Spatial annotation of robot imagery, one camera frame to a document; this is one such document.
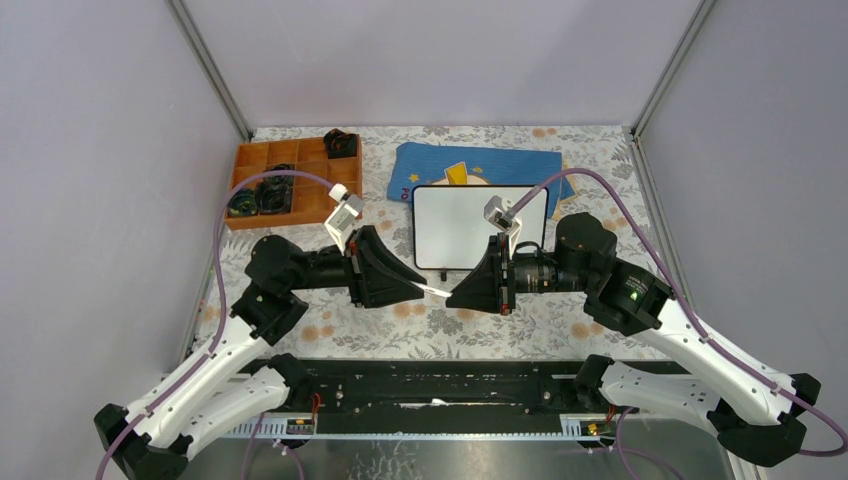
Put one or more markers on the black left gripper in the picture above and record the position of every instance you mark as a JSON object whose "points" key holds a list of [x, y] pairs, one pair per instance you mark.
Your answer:
{"points": [[385, 278]]}

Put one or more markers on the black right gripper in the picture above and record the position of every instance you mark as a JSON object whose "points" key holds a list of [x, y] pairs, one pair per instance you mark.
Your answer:
{"points": [[485, 288]]}

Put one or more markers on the white board with black frame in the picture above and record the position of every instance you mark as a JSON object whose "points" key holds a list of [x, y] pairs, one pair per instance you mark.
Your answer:
{"points": [[449, 228]]}

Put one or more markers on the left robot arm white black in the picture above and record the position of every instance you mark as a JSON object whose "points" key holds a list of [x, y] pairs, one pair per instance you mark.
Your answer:
{"points": [[156, 436]]}

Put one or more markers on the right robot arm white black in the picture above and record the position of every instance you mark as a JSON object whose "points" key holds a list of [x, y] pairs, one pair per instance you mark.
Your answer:
{"points": [[751, 409]]}

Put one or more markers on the floral patterned tablecloth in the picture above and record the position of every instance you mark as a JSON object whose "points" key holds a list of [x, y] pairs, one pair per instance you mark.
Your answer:
{"points": [[551, 326]]}

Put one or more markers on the wooden compartment tray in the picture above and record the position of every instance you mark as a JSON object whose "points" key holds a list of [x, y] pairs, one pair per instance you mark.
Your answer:
{"points": [[310, 201]]}

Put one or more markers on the blue cartoon print cloth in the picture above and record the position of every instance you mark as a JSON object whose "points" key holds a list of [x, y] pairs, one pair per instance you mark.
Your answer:
{"points": [[423, 164]]}

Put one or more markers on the black rolled sock middle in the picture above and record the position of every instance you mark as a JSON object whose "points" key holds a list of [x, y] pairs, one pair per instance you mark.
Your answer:
{"points": [[273, 198]]}

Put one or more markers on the dark rolled sock with orange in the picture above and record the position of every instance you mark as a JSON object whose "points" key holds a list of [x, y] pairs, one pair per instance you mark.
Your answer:
{"points": [[339, 144]]}

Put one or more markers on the dark rolled sock with green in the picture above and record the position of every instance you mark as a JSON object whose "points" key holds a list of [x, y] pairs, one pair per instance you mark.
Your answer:
{"points": [[282, 174]]}

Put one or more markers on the blue green rolled sock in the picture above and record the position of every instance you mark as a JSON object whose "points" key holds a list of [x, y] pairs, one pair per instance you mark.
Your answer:
{"points": [[243, 204]]}

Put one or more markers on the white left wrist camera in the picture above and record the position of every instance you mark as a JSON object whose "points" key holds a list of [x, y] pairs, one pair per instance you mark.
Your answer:
{"points": [[340, 223]]}

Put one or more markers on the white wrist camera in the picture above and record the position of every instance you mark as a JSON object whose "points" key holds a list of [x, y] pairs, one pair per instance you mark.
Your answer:
{"points": [[340, 223], [497, 212]]}

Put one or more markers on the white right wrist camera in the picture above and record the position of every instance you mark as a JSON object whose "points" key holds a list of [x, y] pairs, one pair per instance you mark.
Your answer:
{"points": [[497, 212]]}

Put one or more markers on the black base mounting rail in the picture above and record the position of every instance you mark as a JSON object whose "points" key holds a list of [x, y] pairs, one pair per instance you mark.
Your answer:
{"points": [[352, 386]]}

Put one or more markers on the slotted grey cable duct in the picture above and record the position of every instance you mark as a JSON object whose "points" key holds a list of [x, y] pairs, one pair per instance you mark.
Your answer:
{"points": [[439, 423]]}

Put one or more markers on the aluminium frame post right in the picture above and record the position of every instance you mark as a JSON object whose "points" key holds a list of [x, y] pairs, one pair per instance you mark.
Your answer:
{"points": [[654, 207]]}

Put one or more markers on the aluminium frame post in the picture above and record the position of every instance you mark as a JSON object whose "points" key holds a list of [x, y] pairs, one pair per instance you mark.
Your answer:
{"points": [[654, 207], [194, 38]]}

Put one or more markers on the aluminium frame post left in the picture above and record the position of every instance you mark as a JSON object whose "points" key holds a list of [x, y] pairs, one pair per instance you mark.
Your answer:
{"points": [[194, 38]]}

